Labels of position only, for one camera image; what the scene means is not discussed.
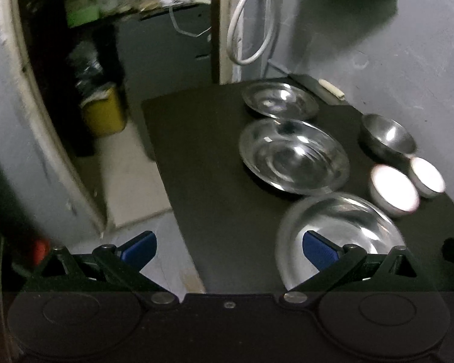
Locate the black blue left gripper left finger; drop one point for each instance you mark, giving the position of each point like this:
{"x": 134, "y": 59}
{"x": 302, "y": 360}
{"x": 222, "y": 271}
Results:
{"x": 108, "y": 268}

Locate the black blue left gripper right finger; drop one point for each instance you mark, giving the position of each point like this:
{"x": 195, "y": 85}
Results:
{"x": 350, "y": 276}

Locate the large steel plate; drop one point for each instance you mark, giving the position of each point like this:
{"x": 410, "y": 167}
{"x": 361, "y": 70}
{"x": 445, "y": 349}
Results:
{"x": 294, "y": 156}
{"x": 344, "y": 219}

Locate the white ceramic bowl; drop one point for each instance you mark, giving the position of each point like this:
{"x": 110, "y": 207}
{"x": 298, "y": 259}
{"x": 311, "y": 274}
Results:
{"x": 392, "y": 191}
{"x": 426, "y": 178}

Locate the steel bowl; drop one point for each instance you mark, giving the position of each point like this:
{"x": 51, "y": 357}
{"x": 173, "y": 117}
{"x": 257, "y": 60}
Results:
{"x": 386, "y": 138}

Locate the yellow bin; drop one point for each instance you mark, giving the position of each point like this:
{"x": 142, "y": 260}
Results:
{"x": 103, "y": 112}

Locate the small steel plate far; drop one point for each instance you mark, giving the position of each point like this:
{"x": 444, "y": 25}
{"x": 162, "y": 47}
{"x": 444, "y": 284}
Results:
{"x": 280, "y": 100}

